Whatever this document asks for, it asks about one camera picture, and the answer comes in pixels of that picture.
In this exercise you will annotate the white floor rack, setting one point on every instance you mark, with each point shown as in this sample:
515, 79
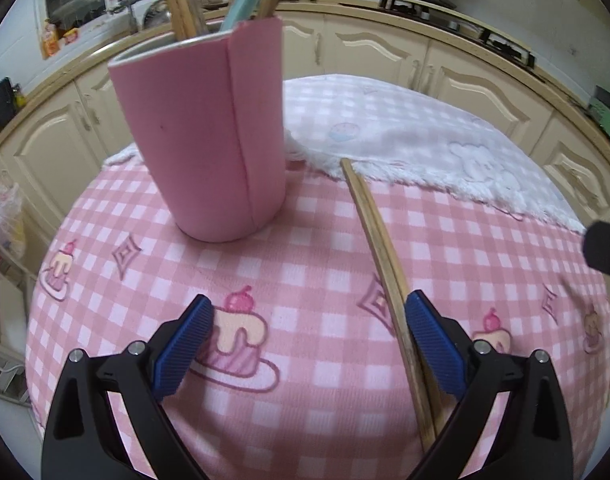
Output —
2, 360

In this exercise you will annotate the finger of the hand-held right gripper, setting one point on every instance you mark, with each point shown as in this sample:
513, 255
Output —
607, 247

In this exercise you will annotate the orange snack packet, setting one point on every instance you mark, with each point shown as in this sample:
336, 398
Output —
50, 39

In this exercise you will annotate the white bear towel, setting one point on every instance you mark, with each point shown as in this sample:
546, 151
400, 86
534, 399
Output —
410, 125

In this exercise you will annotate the green box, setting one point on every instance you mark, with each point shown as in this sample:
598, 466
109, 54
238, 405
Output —
607, 115

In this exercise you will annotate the cream kitchen cabinets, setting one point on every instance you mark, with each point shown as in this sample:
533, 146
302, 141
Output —
375, 50

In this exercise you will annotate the black kettle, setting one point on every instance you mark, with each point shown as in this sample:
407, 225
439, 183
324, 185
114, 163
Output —
2, 102

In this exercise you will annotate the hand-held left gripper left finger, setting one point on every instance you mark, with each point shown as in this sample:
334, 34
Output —
185, 345

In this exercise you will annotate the plastic bag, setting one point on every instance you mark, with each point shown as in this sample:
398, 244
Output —
2, 210

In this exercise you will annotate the kitchen faucet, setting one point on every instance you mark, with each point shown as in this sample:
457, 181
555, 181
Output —
132, 17

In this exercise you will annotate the small red yellow box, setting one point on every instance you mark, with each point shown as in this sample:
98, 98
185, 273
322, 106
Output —
71, 35

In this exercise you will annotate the pink checked tablecloth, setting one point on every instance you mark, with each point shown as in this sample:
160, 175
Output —
310, 270

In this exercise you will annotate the black gas stove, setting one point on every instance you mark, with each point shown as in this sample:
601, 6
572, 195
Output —
485, 35

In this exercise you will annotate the pink utensil cup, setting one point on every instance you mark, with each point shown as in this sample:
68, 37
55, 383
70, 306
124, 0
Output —
195, 135

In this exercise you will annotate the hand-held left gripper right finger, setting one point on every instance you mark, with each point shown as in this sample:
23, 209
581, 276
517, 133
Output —
435, 345

